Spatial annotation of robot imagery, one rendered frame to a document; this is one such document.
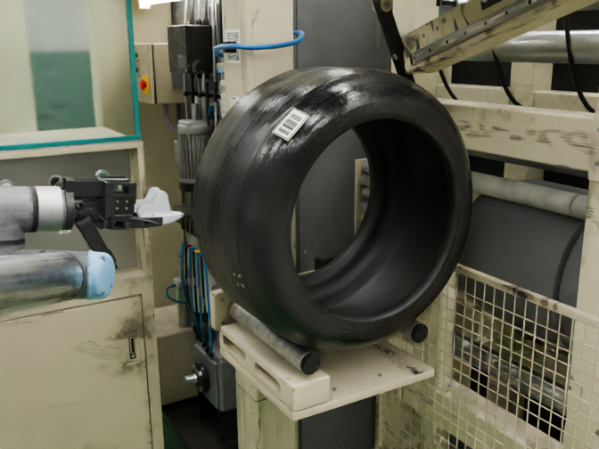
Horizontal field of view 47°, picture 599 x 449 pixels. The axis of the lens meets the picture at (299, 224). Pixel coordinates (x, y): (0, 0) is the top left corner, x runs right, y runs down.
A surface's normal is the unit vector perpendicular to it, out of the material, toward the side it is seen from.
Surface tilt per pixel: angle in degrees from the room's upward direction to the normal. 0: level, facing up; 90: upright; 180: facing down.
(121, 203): 90
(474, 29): 90
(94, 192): 90
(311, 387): 90
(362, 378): 0
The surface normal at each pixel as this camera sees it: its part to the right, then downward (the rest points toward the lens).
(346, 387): -0.01, -0.97
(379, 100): 0.49, 0.04
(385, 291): -0.47, -0.74
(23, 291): 0.98, 0.16
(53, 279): 0.99, -0.07
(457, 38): -0.87, 0.14
